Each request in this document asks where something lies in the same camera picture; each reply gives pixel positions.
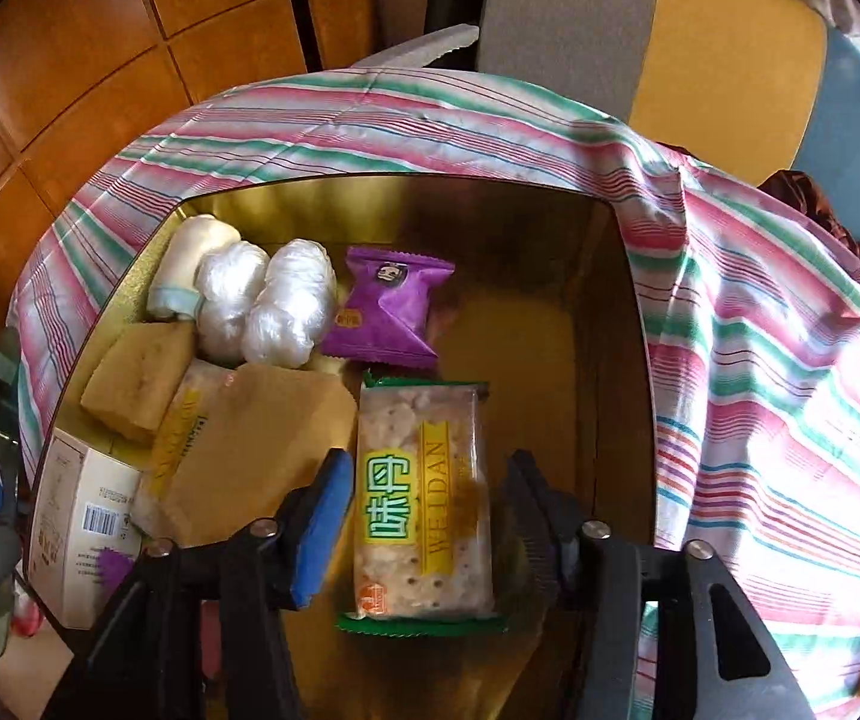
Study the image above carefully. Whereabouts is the yellow sponge block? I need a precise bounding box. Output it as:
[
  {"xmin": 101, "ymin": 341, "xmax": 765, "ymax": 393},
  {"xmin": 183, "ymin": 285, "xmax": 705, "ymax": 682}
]
[
  {"xmin": 162, "ymin": 364, "xmax": 357, "ymax": 548},
  {"xmin": 80, "ymin": 322, "xmax": 196, "ymax": 445}
]

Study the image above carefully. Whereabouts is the green cracker packet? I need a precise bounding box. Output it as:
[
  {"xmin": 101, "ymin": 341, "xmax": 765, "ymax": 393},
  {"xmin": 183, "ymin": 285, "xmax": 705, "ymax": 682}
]
[
  {"xmin": 131, "ymin": 359, "xmax": 235, "ymax": 538},
  {"xmin": 337, "ymin": 376, "xmax": 505, "ymax": 639}
]

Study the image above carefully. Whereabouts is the white medicine box gold print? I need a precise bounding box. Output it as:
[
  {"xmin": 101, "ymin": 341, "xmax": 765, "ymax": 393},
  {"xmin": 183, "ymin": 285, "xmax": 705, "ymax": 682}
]
[{"xmin": 26, "ymin": 429, "xmax": 140, "ymax": 631}]

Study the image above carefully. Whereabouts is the purple snack packet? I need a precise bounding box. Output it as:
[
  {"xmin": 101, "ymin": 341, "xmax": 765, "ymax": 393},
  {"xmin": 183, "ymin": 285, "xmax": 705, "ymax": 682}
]
[
  {"xmin": 97, "ymin": 548, "xmax": 136, "ymax": 601},
  {"xmin": 320, "ymin": 245, "xmax": 455, "ymax": 369}
]

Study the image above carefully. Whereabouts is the white plastic bag ball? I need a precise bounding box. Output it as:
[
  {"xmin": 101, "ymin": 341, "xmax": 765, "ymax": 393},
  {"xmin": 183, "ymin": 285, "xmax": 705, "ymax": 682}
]
[
  {"xmin": 194, "ymin": 241, "xmax": 269, "ymax": 367},
  {"xmin": 241, "ymin": 239, "xmax": 339, "ymax": 369}
]

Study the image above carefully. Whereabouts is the white tube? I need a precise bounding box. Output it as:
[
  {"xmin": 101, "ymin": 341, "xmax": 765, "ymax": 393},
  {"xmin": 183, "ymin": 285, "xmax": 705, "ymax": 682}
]
[{"xmin": 147, "ymin": 215, "xmax": 241, "ymax": 320}]

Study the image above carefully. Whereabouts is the gold red storage box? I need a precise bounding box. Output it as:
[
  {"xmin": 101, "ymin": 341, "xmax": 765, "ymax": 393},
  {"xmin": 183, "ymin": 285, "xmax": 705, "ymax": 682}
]
[{"xmin": 30, "ymin": 176, "xmax": 656, "ymax": 718}]

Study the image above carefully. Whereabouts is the striped pink green bedsheet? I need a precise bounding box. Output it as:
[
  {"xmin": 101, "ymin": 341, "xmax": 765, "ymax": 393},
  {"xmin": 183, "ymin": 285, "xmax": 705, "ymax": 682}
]
[{"xmin": 9, "ymin": 68, "xmax": 860, "ymax": 718}]

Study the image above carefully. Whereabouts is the dark red cloth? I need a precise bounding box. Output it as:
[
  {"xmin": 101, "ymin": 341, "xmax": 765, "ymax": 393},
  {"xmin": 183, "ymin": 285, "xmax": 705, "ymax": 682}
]
[{"xmin": 759, "ymin": 169, "xmax": 860, "ymax": 260}]

